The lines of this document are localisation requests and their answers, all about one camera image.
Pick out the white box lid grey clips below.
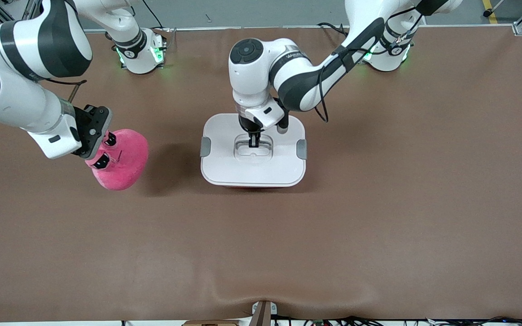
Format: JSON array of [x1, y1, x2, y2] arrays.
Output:
[[200, 113, 308, 187]]

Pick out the pink plush toy with sunglasses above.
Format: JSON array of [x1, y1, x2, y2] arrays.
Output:
[[84, 129, 149, 191]]

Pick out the pink plastic box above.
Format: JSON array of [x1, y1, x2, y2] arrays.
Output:
[[222, 183, 291, 189]]

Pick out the brown table mat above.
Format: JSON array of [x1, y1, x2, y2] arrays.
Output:
[[0, 26, 522, 323]]

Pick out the grey metal rod black foot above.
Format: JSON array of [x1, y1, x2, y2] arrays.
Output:
[[483, 0, 507, 18]]

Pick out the black left arm base cables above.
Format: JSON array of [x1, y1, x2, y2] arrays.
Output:
[[318, 22, 350, 37]]

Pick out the black right arm base cable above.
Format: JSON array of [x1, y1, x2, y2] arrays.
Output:
[[142, 0, 167, 32]]

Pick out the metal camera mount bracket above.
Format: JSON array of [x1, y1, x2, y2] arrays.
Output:
[[251, 300, 278, 326]]

